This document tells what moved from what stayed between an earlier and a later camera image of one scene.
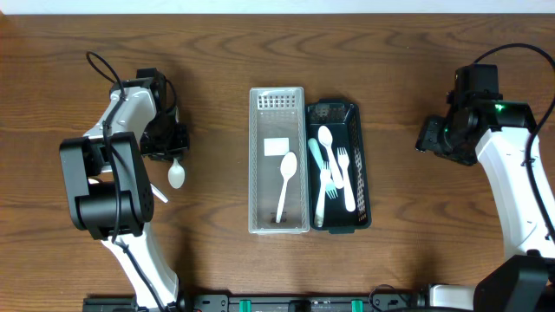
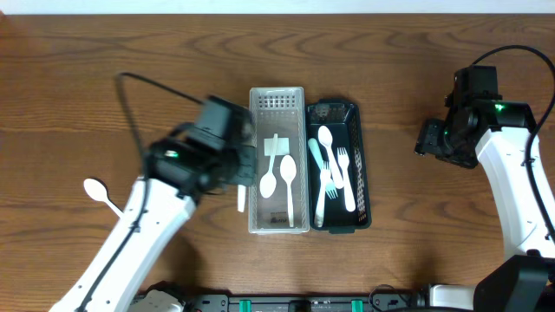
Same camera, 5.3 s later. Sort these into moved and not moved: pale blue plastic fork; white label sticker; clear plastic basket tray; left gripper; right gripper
Moved: left gripper
Not moved: clear plastic basket tray; pale blue plastic fork; white label sticker; right gripper
